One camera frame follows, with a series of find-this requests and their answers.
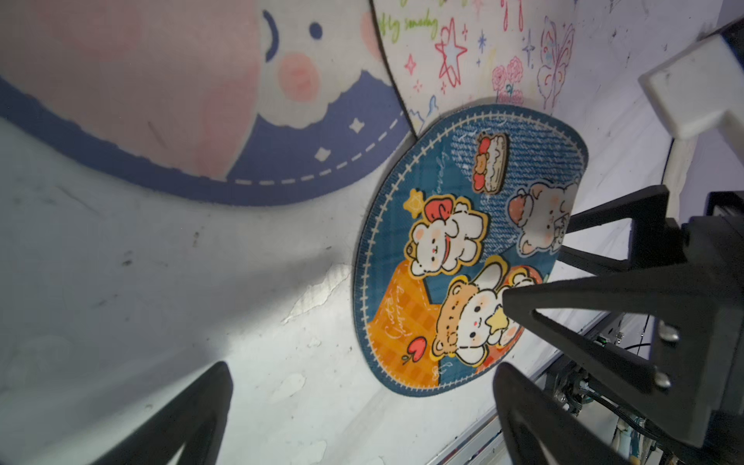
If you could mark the white butterfly round coaster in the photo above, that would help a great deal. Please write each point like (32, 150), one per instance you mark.
(448, 55)

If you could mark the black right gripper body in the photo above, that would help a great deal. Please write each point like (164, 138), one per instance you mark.
(711, 245)

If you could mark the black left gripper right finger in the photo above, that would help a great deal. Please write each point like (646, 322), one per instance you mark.
(536, 430)

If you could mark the blue bears large coaster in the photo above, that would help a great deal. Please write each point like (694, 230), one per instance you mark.
(479, 205)

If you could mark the purple planet round coaster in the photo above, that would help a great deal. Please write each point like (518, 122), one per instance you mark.
(233, 102)

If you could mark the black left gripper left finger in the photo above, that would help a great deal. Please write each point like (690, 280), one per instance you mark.
(191, 427)

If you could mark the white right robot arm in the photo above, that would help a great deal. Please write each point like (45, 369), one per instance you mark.
(698, 90)

